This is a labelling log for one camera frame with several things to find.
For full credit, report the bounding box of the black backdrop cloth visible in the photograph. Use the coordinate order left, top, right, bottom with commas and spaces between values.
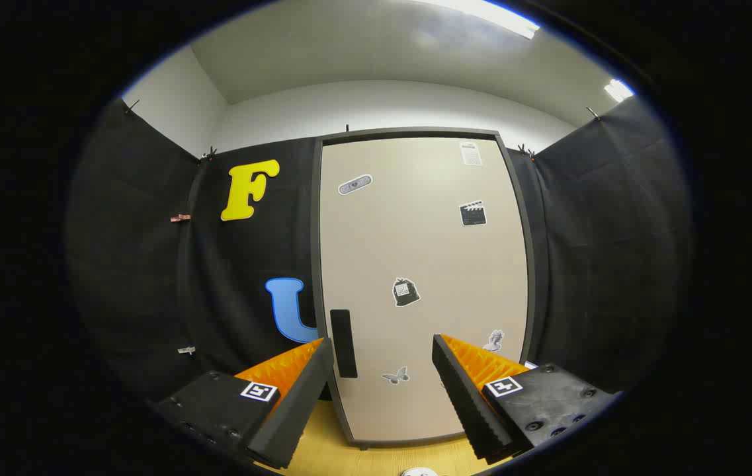
65, 96, 694, 404

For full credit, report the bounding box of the grey shoe cabinet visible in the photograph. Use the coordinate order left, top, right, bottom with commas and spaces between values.
310, 127, 538, 452

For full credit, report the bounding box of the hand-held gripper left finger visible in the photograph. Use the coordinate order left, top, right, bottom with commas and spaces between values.
149, 337, 335, 470

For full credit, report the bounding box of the small ceiling light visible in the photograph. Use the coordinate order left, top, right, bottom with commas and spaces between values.
604, 79, 635, 103

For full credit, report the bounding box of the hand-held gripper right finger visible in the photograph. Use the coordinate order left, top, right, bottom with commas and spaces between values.
431, 333, 620, 463

